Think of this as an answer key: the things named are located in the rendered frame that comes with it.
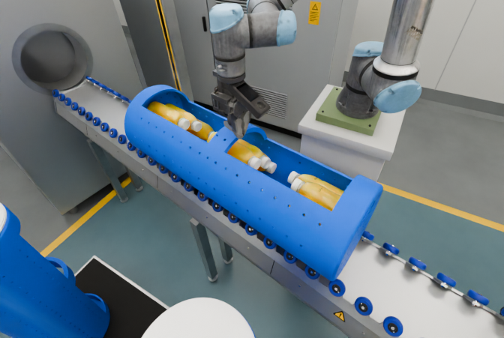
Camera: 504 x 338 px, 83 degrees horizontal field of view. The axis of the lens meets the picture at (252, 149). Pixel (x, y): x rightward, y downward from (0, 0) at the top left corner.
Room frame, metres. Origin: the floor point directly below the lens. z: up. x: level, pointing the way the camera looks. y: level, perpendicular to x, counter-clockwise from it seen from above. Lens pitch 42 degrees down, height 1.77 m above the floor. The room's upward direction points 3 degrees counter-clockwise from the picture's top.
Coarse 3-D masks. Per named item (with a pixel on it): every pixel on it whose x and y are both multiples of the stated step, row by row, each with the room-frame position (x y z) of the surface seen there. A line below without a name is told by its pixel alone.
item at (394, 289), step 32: (96, 96) 1.44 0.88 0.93; (128, 160) 0.94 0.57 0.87; (160, 192) 0.80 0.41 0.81; (224, 224) 0.56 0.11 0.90; (256, 256) 0.45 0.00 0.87; (352, 256) 0.41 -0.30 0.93; (384, 256) 0.41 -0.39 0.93; (288, 288) 0.36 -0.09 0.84; (352, 288) 0.32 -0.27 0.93; (384, 288) 0.31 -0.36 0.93; (416, 288) 0.31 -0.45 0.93; (352, 320) 0.25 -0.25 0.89; (416, 320) 0.23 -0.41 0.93; (448, 320) 0.23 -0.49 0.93; (480, 320) 0.22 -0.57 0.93
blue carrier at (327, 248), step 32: (160, 96) 0.99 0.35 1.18; (128, 128) 0.83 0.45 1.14; (160, 128) 0.75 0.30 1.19; (224, 128) 0.69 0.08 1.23; (256, 128) 0.72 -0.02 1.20; (160, 160) 0.71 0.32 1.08; (192, 160) 0.62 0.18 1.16; (224, 160) 0.58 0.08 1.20; (288, 160) 0.69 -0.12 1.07; (224, 192) 0.52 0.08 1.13; (256, 192) 0.47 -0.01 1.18; (288, 192) 0.45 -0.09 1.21; (352, 192) 0.42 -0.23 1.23; (256, 224) 0.43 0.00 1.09; (288, 224) 0.39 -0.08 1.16; (352, 224) 0.34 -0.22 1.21; (320, 256) 0.32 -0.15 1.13
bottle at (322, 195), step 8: (304, 184) 0.50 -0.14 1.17; (312, 184) 0.49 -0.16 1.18; (304, 192) 0.48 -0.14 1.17; (312, 192) 0.47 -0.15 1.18; (320, 192) 0.47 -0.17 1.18; (328, 192) 0.47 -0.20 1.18; (312, 200) 0.45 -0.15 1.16; (320, 200) 0.45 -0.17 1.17; (328, 200) 0.44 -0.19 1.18; (336, 200) 0.44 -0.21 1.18; (328, 208) 0.42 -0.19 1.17
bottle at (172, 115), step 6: (156, 102) 0.94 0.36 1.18; (150, 108) 0.92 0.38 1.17; (156, 108) 0.90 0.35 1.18; (162, 108) 0.90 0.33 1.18; (168, 108) 0.90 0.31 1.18; (162, 114) 0.87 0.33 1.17; (168, 114) 0.86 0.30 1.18; (174, 114) 0.85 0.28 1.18; (180, 114) 0.86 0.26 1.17; (168, 120) 0.84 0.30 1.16; (174, 120) 0.83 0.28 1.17; (180, 120) 0.83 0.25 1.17
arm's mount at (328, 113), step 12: (336, 96) 0.92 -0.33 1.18; (324, 108) 0.84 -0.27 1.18; (336, 108) 0.84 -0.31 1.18; (324, 120) 0.80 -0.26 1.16; (336, 120) 0.78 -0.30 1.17; (348, 120) 0.77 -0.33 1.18; (360, 120) 0.77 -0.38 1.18; (372, 120) 0.77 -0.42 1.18; (360, 132) 0.73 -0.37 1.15; (372, 132) 0.72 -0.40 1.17
